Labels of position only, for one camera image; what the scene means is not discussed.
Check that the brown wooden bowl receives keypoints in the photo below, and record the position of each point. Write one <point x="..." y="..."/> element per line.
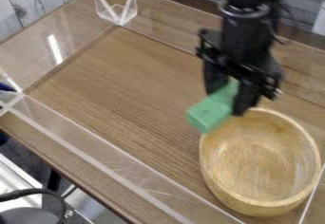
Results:
<point x="260" y="163"/>

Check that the green rectangular block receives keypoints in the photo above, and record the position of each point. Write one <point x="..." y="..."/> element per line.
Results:
<point x="208" y="114"/>

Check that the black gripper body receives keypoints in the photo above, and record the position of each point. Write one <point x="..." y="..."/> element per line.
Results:
<point x="240" y="48"/>

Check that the clear acrylic corner bracket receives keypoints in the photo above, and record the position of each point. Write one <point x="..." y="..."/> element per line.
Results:
<point x="117" y="14"/>

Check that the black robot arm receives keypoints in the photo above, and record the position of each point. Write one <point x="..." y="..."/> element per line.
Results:
<point x="252" y="5"/>

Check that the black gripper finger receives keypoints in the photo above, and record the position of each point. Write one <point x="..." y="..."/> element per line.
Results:
<point x="215" y="77"/>
<point x="247" y="98"/>

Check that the clear acrylic barrier wall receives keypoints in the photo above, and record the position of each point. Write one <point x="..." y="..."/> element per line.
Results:
<point x="98" y="104"/>

